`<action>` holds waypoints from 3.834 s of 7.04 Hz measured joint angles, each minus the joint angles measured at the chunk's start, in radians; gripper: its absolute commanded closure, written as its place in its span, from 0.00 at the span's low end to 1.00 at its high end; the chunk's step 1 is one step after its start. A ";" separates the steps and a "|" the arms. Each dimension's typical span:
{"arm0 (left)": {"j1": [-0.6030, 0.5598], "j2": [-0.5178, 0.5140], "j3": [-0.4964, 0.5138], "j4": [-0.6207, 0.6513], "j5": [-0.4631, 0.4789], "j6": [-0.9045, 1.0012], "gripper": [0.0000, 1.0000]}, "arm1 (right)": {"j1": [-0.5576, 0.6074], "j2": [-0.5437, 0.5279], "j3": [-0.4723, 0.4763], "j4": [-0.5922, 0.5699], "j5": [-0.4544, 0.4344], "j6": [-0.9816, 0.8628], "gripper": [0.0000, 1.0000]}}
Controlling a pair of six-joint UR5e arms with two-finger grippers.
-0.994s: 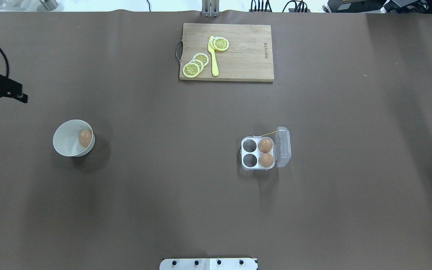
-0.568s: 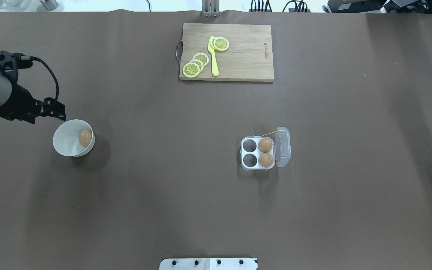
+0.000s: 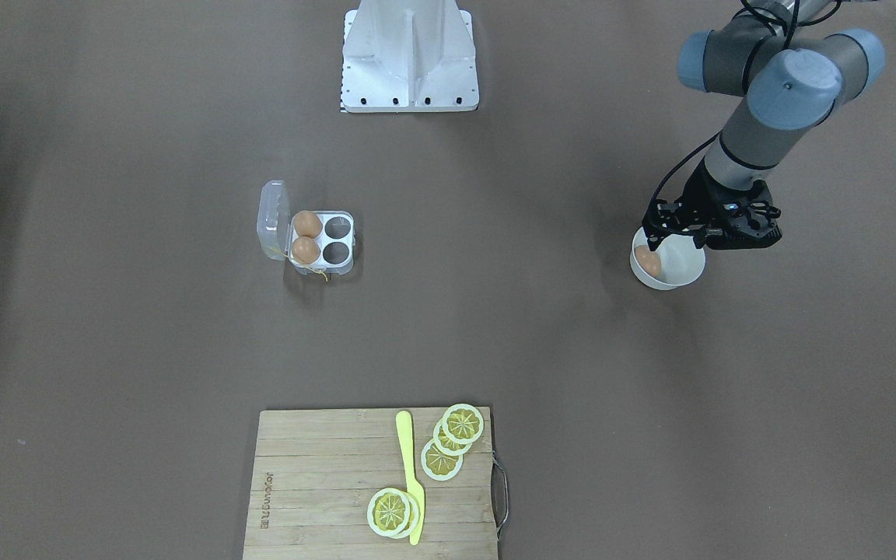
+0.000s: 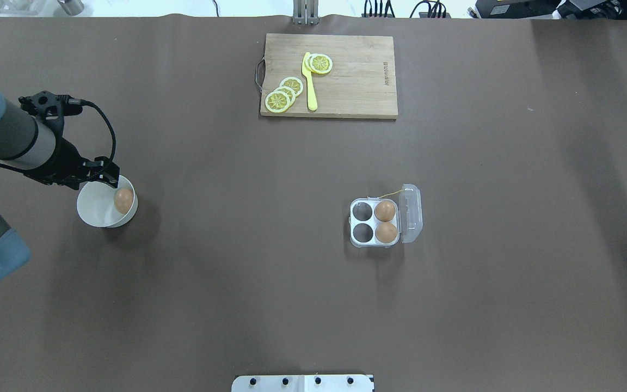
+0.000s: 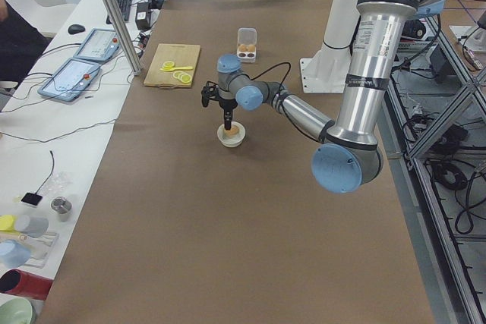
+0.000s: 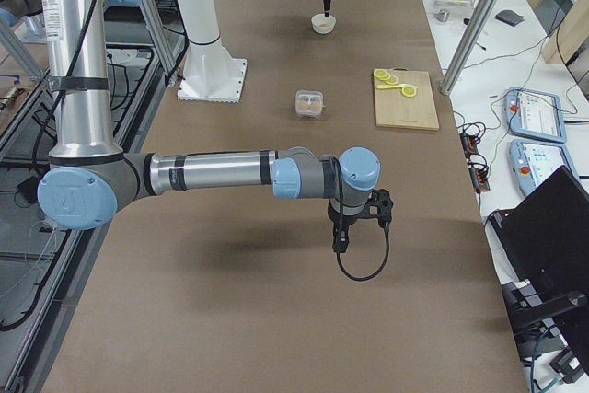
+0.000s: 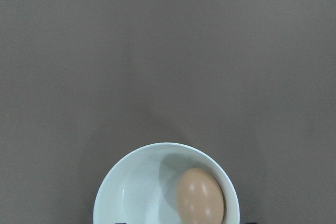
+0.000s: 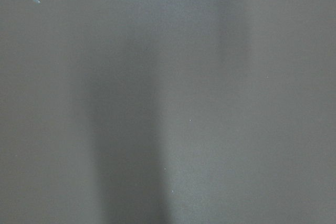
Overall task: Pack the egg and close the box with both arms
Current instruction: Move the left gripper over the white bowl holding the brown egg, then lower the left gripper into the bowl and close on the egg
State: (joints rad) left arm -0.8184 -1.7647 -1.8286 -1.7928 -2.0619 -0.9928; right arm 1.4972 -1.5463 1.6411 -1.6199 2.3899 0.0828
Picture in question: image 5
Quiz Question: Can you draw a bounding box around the metal cup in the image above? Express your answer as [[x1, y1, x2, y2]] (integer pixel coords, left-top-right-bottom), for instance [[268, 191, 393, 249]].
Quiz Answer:
[[51, 197, 72, 222]]

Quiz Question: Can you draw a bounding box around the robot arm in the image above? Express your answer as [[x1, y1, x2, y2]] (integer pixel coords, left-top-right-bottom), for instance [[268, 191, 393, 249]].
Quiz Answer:
[[201, 0, 445, 193]]

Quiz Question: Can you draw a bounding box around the teach pendant far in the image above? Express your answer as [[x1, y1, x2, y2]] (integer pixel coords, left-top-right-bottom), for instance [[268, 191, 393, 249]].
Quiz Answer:
[[74, 28, 120, 64]]

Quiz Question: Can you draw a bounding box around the green bowl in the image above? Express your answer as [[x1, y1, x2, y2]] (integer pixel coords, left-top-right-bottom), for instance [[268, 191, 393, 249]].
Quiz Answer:
[[1, 297, 36, 324]]

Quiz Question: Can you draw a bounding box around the aluminium side frame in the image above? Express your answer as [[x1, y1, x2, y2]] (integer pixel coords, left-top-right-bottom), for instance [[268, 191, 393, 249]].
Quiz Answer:
[[379, 4, 485, 323]]

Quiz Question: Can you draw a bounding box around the clear plastic egg box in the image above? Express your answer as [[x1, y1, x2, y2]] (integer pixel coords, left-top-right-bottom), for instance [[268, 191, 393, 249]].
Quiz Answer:
[[236, 27, 257, 63]]

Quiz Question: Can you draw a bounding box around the black keyboard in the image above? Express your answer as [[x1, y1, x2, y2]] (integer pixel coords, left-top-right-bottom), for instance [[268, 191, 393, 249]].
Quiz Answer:
[[116, 0, 131, 22]]

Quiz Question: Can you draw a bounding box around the teach pendant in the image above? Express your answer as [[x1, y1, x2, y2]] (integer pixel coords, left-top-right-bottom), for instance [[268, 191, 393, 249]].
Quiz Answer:
[[37, 58, 100, 102], [74, 28, 120, 64]]

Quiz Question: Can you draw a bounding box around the yellow cup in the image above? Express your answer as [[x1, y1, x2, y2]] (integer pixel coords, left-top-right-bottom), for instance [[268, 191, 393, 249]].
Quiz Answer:
[[0, 215, 17, 232]]

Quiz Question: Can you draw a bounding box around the red cylinder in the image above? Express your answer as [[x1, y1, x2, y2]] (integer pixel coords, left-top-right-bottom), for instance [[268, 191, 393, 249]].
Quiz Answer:
[[1, 269, 53, 300]]

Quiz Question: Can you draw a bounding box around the grey cup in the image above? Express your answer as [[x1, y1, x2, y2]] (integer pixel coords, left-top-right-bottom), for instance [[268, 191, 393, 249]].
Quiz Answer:
[[14, 215, 49, 237]]

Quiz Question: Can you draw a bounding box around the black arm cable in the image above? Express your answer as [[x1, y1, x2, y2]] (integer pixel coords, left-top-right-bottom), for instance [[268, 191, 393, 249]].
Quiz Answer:
[[204, 61, 292, 92]]

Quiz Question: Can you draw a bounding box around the white bowl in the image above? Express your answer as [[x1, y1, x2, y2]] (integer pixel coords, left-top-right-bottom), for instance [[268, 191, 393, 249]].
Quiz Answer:
[[216, 121, 246, 148]]

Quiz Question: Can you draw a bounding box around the wooden cutting board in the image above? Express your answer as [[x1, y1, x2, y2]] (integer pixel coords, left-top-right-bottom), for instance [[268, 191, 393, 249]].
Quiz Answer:
[[143, 43, 200, 89]]

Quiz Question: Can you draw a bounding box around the light blue cup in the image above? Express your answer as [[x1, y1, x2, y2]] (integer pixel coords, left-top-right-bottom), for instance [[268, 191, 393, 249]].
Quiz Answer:
[[0, 240, 31, 269]]

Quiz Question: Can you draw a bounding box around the yellow plastic knife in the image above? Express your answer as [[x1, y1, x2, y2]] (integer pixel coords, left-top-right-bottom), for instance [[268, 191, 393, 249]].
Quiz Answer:
[[160, 66, 194, 72]]

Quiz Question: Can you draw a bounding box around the black computer mouse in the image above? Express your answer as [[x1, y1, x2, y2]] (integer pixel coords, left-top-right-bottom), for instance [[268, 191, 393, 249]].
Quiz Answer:
[[68, 24, 86, 35]]

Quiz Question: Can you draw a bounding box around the aluminium frame post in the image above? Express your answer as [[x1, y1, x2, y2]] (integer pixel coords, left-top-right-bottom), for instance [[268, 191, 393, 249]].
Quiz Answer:
[[103, 0, 141, 76]]

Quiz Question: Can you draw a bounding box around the lemon slice lower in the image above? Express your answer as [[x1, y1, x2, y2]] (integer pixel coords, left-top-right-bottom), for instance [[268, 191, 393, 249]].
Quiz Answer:
[[178, 74, 192, 84]]

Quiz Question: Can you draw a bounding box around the small black square device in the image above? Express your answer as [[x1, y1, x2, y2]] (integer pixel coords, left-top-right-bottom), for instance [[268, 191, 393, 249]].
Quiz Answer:
[[21, 192, 43, 206]]

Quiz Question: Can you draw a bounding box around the black power adapter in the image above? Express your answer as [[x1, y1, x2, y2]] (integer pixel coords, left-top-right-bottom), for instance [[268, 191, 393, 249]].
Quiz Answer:
[[135, 2, 151, 30]]

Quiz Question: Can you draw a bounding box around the person in black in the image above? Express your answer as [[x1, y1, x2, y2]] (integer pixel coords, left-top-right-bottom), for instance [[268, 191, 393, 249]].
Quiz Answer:
[[1, 0, 49, 83]]

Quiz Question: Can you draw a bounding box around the teach pendant near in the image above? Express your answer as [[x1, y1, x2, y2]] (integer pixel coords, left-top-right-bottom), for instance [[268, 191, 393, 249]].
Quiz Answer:
[[37, 58, 100, 102]]

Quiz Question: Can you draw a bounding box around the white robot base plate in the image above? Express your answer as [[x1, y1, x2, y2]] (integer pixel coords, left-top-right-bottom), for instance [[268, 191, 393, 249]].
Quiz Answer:
[[299, 55, 350, 93]]

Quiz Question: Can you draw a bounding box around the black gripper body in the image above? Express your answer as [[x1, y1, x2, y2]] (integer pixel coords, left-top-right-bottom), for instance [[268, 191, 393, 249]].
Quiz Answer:
[[219, 97, 236, 115]]

